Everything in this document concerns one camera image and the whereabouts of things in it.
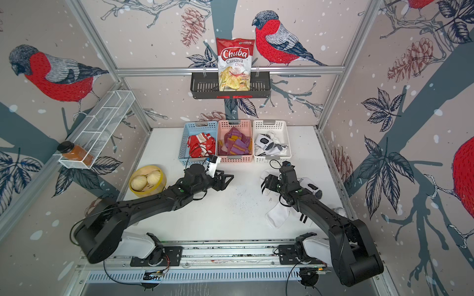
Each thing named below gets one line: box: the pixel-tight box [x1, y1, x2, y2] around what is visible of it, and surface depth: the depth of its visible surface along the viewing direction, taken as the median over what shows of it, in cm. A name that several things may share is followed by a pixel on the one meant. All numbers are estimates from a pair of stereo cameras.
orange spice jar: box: [57, 140, 95, 168], surface depth 63 cm
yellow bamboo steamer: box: [128, 164, 167, 198], surface depth 92 cm
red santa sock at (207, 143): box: [196, 131, 216, 157], surface depth 109 cm
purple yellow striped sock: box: [223, 127, 252, 156], surface depth 110 cm
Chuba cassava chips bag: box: [216, 37, 256, 92], surface depth 87 cm
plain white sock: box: [264, 202, 292, 229], surface depth 86 cm
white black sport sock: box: [254, 133, 283, 157], surface depth 108 cm
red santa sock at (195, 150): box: [187, 135, 203, 159], surface depth 109 cm
